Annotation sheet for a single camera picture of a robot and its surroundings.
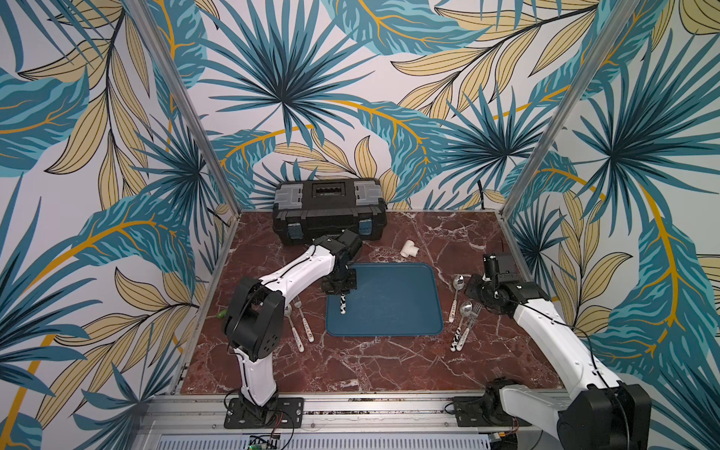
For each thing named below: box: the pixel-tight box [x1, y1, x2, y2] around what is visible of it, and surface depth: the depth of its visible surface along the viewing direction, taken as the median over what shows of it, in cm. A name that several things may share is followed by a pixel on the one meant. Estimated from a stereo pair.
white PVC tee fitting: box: [399, 240, 420, 258], surface depth 107 cm
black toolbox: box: [271, 178, 389, 246], surface depth 100 cm
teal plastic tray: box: [326, 262, 444, 337], surface depth 96 cm
